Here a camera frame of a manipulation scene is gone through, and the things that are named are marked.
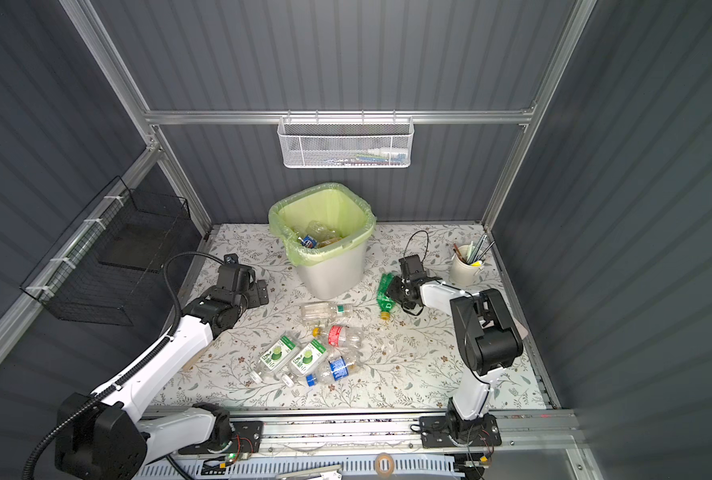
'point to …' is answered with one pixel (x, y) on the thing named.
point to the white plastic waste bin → (336, 279)
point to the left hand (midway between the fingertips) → (244, 289)
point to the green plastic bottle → (384, 301)
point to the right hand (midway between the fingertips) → (393, 293)
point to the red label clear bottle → (339, 336)
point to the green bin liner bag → (320, 221)
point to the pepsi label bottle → (309, 242)
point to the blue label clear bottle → (334, 369)
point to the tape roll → (389, 472)
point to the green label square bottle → (307, 356)
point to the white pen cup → (464, 268)
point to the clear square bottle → (325, 310)
